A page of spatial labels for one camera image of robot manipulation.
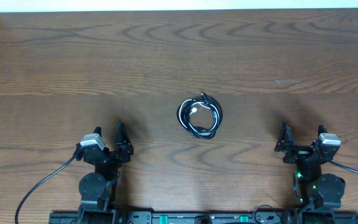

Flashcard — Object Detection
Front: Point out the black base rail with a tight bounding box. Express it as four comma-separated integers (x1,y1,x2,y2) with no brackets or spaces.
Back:
48,210,358,224

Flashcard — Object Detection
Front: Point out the white USB cable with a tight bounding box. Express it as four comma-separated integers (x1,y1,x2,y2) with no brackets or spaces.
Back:
178,98,219,135

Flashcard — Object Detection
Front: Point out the left camera cable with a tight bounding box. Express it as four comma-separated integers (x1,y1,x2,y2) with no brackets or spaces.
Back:
14,154,77,224

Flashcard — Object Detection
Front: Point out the right camera cable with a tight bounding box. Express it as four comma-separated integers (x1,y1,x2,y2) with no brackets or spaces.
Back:
328,160,358,224

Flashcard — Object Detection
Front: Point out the black USB cable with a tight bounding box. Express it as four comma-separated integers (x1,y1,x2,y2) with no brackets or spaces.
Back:
176,91,223,140

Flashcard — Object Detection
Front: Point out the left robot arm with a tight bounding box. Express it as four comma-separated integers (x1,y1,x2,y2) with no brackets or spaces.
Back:
73,121,134,224

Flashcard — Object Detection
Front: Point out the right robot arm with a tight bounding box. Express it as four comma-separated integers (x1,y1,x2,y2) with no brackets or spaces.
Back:
274,122,346,223

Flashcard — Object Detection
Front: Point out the camera cable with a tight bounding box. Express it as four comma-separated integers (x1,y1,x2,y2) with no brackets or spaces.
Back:
328,160,358,224
14,154,77,224

